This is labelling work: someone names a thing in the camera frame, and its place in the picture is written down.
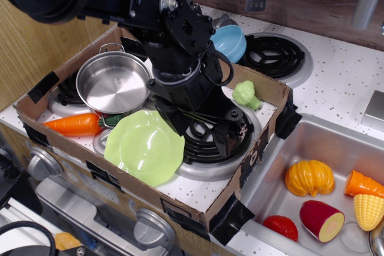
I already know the metal sink basin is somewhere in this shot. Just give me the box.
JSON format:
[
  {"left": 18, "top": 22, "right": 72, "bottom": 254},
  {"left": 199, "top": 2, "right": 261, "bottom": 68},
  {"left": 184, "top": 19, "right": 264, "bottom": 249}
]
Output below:
[{"left": 239, "top": 113, "right": 384, "bottom": 256}]

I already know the left silver stove knob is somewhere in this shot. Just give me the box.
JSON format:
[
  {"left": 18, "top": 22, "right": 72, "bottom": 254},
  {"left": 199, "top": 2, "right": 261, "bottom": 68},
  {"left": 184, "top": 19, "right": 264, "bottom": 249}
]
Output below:
[{"left": 28, "top": 147, "right": 64, "bottom": 181}]

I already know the back right black burner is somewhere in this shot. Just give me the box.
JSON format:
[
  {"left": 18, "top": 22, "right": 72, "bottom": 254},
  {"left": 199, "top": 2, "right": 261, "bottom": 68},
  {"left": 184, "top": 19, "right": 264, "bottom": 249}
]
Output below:
[{"left": 238, "top": 35, "right": 305, "bottom": 79}]

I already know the red toy sweet potato half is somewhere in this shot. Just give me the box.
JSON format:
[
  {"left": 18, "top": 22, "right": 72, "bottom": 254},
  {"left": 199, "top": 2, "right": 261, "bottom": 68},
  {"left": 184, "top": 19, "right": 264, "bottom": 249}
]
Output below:
[{"left": 299, "top": 200, "right": 345, "bottom": 243}]

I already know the silver oven door handle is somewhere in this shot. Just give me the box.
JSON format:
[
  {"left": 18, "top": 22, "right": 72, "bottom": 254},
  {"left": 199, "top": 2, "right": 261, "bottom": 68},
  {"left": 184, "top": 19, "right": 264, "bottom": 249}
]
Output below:
[{"left": 35, "top": 179, "right": 173, "bottom": 255}]

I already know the stainless steel pot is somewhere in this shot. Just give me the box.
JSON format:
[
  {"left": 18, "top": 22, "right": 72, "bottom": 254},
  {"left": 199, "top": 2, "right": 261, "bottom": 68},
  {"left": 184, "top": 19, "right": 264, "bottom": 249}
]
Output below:
[{"left": 76, "top": 43, "right": 151, "bottom": 115}]

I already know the blue plastic bowl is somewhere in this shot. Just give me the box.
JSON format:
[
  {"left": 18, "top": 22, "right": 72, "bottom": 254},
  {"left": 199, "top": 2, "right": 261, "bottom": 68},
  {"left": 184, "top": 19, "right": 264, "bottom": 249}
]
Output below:
[{"left": 211, "top": 25, "right": 247, "bottom": 64}]

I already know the front right black burner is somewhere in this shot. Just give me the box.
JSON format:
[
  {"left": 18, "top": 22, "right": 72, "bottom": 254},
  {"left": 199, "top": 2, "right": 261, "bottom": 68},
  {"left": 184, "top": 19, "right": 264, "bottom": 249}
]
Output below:
[{"left": 183, "top": 116, "right": 254, "bottom": 165}]

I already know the yellow toy corn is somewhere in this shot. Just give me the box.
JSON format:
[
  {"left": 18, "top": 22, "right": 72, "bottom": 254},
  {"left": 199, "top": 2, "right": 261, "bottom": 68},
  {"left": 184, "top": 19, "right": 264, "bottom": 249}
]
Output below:
[{"left": 353, "top": 194, "right": 383, "bottom": 231}]

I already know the black burner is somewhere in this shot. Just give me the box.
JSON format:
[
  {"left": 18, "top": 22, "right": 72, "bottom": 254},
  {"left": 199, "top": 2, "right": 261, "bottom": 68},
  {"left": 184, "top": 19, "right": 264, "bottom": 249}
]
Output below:
[
  {"left": 238, "top": 35, "right": 305, "bottom": 79},
  {"left": 57, "top": 71, "right": 85, "bottom": 106},
  {"left": 183, "top": 116, "right": 254, "bottom": 165}
]

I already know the front left black burner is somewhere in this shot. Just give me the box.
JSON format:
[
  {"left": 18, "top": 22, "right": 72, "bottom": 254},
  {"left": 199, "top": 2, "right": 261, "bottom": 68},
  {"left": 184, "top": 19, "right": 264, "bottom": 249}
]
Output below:
[{"left": 57, "top": 71, "right": 85, "bottom": 106}]

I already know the orange toy pumpkin in sink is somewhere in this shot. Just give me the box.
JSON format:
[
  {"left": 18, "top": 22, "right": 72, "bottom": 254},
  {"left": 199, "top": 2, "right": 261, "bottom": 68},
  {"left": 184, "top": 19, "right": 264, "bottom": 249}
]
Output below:
[{"left": 284, "top": 159, "right": 335, "bottom": 197}]

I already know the cardboard fence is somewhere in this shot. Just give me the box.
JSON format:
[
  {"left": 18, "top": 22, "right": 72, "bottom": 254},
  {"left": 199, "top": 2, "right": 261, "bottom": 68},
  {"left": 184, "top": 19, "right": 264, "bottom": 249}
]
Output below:
[{"left": 16, "top": 26, "right": 301, "bottom": 244}]

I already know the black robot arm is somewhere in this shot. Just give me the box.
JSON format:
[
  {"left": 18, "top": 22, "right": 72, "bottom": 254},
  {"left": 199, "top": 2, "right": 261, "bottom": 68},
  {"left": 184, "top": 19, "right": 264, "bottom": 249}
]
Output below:
[{"left": 9, "top": 0, "right": 247, "bottom": 156}]

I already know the silver stove knob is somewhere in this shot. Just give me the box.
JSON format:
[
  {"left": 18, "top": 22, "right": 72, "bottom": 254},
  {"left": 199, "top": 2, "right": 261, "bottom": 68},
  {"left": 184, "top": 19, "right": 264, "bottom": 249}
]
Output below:
[
  {"left": 28, "top": 147, "right": 64, "bottom": 181},
  {"left": 133, "top": 208, "right": 176, "bottom": 249}
]

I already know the orange toy piece bottom left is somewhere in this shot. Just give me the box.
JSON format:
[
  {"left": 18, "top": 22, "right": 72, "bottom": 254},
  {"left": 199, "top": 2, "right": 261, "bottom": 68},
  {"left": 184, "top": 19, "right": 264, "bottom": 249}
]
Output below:
[{"left": 54, "top": 232, "right": 82, "bottom": 251}]

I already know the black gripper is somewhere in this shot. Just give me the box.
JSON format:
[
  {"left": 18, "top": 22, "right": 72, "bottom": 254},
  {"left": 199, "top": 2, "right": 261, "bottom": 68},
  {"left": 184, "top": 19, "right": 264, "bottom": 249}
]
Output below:
[{"left": 148, "top": 56, "right": 248, "bottom": 157}]

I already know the silver metal lid knob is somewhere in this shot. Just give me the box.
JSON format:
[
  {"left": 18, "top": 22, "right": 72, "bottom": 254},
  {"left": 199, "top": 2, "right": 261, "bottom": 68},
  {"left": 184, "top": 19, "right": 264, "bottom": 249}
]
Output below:
[{"left": 212, "top": 14, "right": 238, "bottom": 30}]

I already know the red toy tomato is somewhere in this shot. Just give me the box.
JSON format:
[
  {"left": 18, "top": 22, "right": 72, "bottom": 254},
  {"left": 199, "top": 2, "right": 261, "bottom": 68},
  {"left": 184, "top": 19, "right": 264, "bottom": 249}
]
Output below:
[{"left": 263, "top": 215, "right": 299, "bottom": 242}]

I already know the black cable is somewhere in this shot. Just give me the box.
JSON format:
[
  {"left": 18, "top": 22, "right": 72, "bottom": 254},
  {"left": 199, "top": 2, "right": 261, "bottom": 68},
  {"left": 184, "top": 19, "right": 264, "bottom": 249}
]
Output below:
[{"left": 0, "top": 221, "right": 57, "bottom": 256}]

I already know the green toy broccoli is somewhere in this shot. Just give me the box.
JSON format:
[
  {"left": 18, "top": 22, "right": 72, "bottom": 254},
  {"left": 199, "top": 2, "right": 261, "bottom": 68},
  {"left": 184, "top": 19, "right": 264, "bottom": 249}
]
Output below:
[{"left": 232, "top": 80, "right": 261, "bottom": 110}]

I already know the grey faucet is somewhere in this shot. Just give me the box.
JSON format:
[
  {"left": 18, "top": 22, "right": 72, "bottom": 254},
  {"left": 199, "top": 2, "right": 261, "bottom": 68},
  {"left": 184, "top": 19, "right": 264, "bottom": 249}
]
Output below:
[{"left": 352, "top": 0, "right": 379, "bottom": 30}]

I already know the orange toy carrot piece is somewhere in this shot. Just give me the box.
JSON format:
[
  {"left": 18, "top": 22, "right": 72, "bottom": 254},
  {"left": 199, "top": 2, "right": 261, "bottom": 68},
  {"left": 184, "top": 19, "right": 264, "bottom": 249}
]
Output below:
[{"left": 344, "top": 170, "right": 383, "bottom": 198}]

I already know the right silver stove knob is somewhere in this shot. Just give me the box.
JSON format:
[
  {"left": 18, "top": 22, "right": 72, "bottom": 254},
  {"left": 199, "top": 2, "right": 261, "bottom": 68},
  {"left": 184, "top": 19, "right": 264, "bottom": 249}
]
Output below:
[{"left": 133, "top": 208, "right": 176, "bottom": 249}]

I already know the light green plastic plate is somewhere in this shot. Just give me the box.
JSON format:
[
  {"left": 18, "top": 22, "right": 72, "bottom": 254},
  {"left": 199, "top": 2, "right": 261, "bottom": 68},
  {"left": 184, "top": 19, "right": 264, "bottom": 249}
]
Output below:
[{"left": 104, "top": 110, "right": 185, "bottom": 187}]

